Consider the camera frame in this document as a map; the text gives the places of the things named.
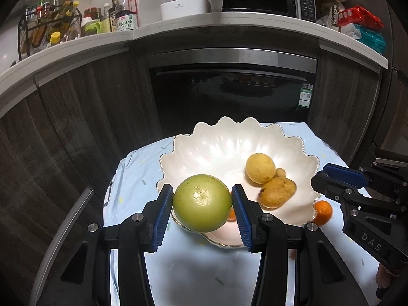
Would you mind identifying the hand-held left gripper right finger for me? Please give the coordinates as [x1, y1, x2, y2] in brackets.
[231, 184, 367, 306]

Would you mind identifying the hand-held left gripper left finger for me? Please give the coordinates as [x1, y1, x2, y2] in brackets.
[36, 184, 174, 306]

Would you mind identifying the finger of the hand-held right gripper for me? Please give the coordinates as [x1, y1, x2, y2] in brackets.
[310, 171, 349, 203]
[323, 162, 371, 188]

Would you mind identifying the round green citrus fruit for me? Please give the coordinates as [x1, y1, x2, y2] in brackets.
[173, 174, 232, 233]

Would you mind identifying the yellow-brown mango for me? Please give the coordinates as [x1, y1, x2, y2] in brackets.
[258, 176, 296, 209]

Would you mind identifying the yellow lemon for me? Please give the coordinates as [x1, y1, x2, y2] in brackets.
[245, 153, 276, 184]

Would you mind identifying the white scalloped bowl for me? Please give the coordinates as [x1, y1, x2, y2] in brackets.
[156, 116, 320, 250]

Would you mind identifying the person's right hand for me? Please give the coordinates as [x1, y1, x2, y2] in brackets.
[375, 266, 397, 298]

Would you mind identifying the light blue patterned tablecloth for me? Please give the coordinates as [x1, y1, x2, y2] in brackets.
[104, 122, 383, 306]

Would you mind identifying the dark wood cabinet door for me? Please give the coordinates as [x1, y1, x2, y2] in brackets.
[308, 43, 391, 166]
[0, 48, 163, 306]

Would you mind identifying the black built-in dishwasher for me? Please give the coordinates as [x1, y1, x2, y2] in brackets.
[147, 48, 319, 137]

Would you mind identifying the teal packet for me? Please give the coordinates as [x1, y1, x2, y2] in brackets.
[351, 24, 386, 55]

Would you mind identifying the red snack packet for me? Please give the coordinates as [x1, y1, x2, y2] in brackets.
[338, 5, 383, 31]

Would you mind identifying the white kitchen counter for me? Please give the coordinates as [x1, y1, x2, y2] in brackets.
[0, 11, 389, 103]

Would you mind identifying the green plastic jar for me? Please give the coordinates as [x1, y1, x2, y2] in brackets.
[81, 17, 103, 37]

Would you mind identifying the labelled soy sauce bottle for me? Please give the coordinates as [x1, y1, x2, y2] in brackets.
[110, 0, 140, 32]

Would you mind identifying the white box appliance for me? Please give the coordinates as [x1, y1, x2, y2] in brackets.
[160, 0, 211, 21]

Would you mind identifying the black wire spice rack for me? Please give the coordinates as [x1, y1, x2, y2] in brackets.
[17, 2, 82, 61]

